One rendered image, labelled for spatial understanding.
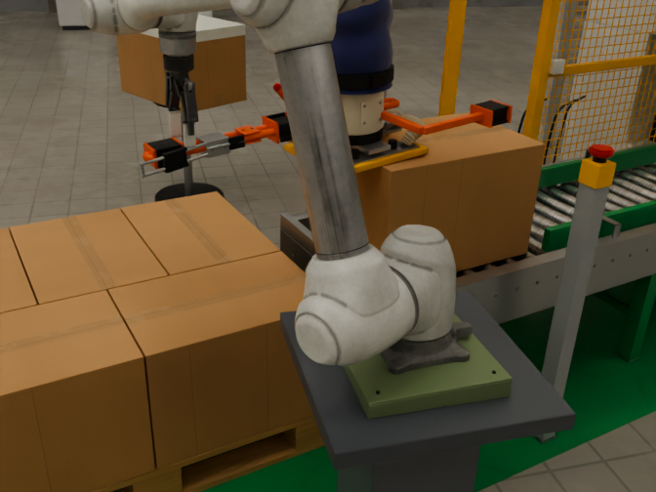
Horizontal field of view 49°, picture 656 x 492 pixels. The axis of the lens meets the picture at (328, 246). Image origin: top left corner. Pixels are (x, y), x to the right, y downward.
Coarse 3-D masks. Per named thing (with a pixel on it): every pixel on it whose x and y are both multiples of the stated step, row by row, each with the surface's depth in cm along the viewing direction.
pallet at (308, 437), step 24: (264, 432) 224; (288, 432) 237; (312, 432) 235; (240, 456) 231; (264, 456) 232; (288, 456) 233; (144, 480) 208; (168, 480) 212; (192, 480) 221; (216, 480) 222
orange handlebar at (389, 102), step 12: (384, 108) 216; (396, 120) 204; (408, 120) 201; (444, 120) 201; (456, 120) 201; (468, 120) 204; (228, 132) 196; (240, 132) 195; (252, 132) 194; (264, 132) 196; (420, 132) 197; (432, 132) 198; (144, 156) 182
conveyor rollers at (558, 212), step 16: (624, 176) 326; (640, 176) 328; (544, 192) 309; (560, 192) 303; (576, 192) 306; (608, 192) 304; (624, 192) 306; (640, 192) 309; (544, 208) 288; (560, 208) 291; (608, 208) 292; (544, 224) 276; (528, 256) 249; (464, 272) 238
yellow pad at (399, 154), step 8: (392, 144) 213; (400, 144) 218; (416, 144) 219; (352, 152) 206; (360, 152) 212; (384, 152) 212; (392, 152) 212; (400, 152) 213; (408, 152) 213; (416, 152) 215; (424, 152) 216; (360, 160) 207; (368, 160) 207; (376, 160) 208; (384, 160) 209; (392, 160) 211; (400, 160) 212; (360, 168) 205; (368, 168) 206
